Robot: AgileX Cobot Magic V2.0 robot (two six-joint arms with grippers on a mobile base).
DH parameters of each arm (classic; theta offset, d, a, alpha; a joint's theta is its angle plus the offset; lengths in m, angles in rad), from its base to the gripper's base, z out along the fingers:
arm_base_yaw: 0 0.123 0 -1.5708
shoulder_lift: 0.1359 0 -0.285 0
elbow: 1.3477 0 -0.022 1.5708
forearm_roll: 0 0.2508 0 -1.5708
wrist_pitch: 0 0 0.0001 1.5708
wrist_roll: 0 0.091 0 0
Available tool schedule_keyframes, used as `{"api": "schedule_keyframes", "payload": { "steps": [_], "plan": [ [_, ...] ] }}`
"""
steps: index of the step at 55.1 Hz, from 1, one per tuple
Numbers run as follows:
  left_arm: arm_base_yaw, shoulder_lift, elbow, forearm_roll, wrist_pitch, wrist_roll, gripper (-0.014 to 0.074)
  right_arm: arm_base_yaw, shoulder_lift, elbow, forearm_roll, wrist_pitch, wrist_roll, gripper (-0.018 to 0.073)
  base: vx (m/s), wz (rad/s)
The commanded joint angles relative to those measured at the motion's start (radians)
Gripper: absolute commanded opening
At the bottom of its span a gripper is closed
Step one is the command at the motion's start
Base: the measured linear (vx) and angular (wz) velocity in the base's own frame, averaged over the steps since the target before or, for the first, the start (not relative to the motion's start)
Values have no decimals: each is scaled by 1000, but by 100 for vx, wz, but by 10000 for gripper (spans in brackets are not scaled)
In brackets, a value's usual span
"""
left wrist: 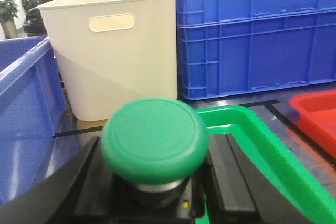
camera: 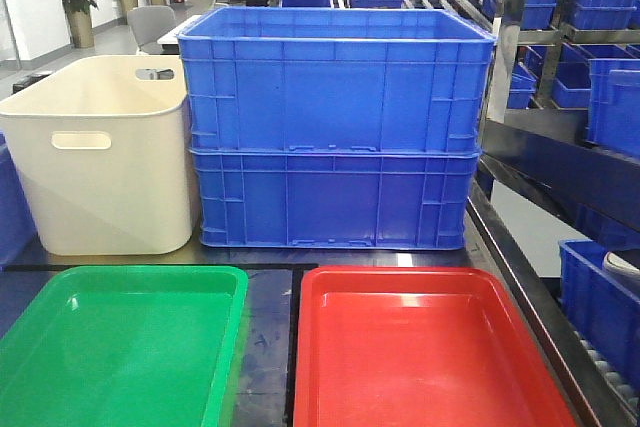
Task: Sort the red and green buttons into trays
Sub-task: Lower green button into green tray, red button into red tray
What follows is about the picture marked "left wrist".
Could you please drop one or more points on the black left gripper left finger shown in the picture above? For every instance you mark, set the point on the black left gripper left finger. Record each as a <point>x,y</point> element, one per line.
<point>78,192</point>

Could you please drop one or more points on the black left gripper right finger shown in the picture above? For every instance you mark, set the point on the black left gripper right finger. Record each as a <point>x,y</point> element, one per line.
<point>238,192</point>

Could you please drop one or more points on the green mushroom push button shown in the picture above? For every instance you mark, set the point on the green mushroom push button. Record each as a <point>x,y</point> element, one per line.
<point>154,145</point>

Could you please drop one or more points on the blue bin on cart top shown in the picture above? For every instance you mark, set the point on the blue bin on cart top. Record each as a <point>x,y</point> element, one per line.
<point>32,105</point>

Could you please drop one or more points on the green plastic tray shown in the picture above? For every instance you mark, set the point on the green plastic tray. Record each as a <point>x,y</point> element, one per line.
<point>273,159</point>

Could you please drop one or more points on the red plastic tray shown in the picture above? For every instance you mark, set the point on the red plastic tray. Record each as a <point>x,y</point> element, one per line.
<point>316,117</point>

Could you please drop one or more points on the lower blue stacking crate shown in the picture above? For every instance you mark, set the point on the lower blue stacking crate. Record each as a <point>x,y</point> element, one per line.
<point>254,55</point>

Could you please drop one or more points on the cream plastic basket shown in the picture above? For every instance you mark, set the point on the cream plastic basket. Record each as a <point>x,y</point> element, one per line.
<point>111,52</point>

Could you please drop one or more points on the potted green plant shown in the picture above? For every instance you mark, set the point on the potted green plant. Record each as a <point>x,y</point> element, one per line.
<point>9,10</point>

